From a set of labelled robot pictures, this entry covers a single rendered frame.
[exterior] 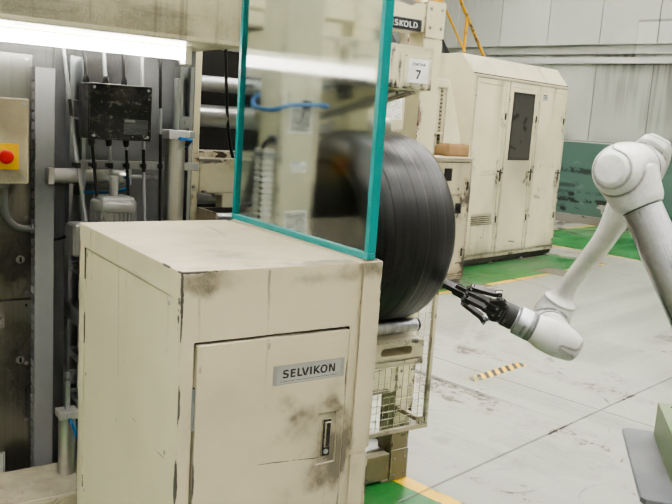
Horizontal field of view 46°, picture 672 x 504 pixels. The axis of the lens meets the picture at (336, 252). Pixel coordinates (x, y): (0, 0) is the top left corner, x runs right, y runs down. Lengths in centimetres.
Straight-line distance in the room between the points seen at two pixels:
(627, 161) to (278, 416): 110
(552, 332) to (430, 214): 50
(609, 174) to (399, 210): 56
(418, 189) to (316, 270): 93
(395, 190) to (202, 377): 106
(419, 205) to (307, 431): 97
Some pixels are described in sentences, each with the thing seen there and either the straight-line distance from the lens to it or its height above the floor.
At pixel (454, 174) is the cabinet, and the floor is 109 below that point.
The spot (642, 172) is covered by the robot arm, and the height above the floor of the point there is 144.
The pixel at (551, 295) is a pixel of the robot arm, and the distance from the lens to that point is 255.
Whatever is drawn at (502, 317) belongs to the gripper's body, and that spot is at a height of 97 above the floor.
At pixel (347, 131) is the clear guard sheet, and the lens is 151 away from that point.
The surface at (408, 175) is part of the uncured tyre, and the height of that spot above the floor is 138.
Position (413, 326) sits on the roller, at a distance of 249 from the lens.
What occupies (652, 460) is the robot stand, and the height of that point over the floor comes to 65.
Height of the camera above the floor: 152
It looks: 10 degrees down
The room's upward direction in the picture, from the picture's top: 4 degrees clockwise
